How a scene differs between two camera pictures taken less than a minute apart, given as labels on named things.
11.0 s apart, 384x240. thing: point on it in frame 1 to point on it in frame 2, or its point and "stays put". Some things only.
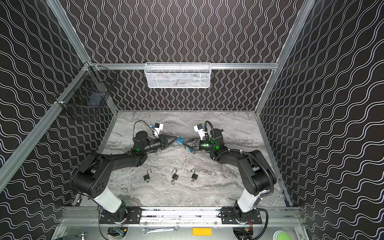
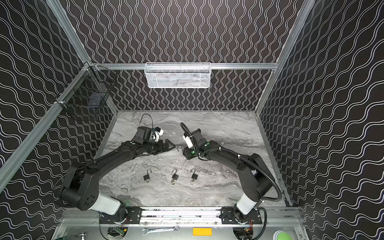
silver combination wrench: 148,230 stays put
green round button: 283,236 stays put
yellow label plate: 202,231 stays put
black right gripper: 195,144 to 190,153
